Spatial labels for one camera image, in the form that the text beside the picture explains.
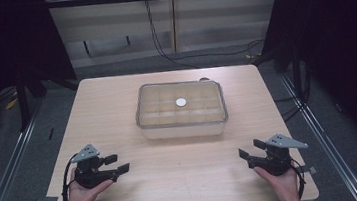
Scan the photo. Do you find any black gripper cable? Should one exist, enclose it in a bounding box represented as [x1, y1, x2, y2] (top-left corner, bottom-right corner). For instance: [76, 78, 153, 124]
[288, 157, 309, 201]
[57, 152, 83, 201]

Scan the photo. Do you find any clear box lid white knob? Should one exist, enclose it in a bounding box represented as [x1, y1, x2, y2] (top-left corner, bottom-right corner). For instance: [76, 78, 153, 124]
[132, 75, 230, 133]

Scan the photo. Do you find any black curtain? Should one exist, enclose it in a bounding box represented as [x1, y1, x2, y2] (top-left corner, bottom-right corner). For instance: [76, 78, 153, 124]
[0, 0, 85, 160]
[254, 0, 357, 185]

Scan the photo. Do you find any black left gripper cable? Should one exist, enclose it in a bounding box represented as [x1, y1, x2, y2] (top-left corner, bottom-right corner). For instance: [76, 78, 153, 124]
[57, 152, 83, 201]

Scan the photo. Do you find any person's left hand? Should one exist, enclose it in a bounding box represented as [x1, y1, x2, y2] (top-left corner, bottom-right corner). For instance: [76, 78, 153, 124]
[64, 164, 117, 201]

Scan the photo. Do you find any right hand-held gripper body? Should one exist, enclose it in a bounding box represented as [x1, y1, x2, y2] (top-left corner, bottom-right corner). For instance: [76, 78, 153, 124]
[245, 130, 312, 179]

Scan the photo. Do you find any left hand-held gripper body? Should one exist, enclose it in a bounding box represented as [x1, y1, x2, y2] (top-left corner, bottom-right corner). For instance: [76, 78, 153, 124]
[69, 140, 121, 192]

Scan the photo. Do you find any bundle of black floor cables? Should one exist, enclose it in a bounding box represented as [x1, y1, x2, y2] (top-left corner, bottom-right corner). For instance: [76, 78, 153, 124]
[268, 60, 315, 126]

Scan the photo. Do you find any clear plastic storage box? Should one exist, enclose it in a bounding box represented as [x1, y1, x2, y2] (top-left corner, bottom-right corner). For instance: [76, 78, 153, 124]
[132, 75, 231, 145]

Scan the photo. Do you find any black stand post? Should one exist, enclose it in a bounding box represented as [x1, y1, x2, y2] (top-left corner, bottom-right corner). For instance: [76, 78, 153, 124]
[13, 74, 34, 132]

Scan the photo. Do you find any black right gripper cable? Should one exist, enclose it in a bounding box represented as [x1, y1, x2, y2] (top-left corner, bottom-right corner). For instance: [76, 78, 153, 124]
[288, 157, 309, 201]

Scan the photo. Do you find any long black wall cable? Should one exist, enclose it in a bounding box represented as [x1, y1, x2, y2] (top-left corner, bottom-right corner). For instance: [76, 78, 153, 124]
[143, 0, 268, 74]

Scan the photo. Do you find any person's right hand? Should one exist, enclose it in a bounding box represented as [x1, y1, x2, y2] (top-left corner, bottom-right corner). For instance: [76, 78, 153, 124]
[252, 162, 304, 201]

